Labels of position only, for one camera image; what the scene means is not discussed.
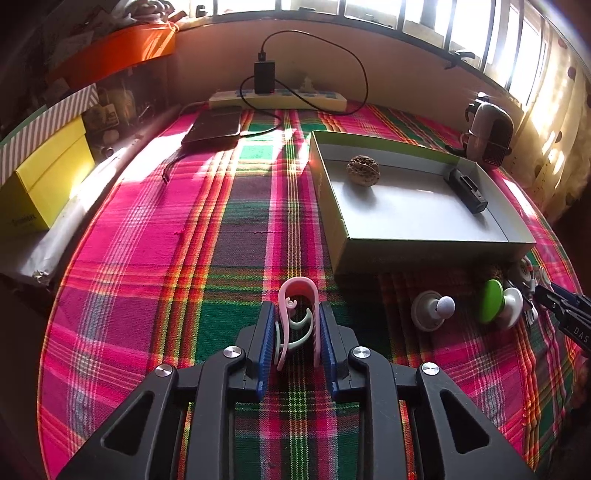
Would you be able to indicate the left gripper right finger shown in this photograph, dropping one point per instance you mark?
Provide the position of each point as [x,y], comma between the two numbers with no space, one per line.
[412,419]

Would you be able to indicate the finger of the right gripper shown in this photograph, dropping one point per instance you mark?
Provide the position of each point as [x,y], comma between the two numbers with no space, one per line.
[551,300]
[579,301]

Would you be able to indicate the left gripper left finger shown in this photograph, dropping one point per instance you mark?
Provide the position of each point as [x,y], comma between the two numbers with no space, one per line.
[181,415]

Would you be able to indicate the white knob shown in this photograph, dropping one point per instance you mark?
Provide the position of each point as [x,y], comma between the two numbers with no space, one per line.
[430,310]

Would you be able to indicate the pink ear hook clip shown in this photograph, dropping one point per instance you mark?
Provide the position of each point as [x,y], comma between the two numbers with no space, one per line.
[298,304]

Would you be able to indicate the black rectangular device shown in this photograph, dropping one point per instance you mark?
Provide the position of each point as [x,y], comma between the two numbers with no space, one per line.
[467,191]

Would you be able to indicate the brown walnut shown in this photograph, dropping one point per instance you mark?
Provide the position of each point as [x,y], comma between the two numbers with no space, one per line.
[363,170]

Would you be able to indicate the green white round gadget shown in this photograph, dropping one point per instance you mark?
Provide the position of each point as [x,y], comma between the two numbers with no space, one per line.
[500,305]

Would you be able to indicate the cream patterned curtain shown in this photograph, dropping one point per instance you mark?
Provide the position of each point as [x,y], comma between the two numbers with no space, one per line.
[551,151]

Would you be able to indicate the green white cardboard box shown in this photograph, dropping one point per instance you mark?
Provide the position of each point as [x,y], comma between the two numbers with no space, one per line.
[411,216]

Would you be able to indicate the plaid bed cloth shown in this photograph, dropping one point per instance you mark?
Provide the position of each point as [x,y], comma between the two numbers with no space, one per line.
[171,271]

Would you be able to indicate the small grey heater fan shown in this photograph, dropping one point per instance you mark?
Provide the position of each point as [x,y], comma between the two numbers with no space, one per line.
[490,131]

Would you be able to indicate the yellow box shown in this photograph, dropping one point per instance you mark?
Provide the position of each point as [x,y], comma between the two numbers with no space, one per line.
[35,194]

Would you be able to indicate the white power strip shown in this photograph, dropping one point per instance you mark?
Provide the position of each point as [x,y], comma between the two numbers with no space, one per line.
[281,99]

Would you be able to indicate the black smartphone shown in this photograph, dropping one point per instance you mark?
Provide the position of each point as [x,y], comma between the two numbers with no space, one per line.
[214,127]

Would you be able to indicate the black charger adapter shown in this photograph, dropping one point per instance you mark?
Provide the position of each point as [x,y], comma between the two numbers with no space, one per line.
[264,76]

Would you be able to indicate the striped gift box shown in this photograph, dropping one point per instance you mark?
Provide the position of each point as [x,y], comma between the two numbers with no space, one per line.
[40,126]

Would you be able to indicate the orange box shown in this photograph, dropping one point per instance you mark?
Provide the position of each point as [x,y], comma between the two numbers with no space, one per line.
[115,52]

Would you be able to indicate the black window handle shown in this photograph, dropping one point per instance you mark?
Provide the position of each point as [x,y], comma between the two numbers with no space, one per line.
[458,57]

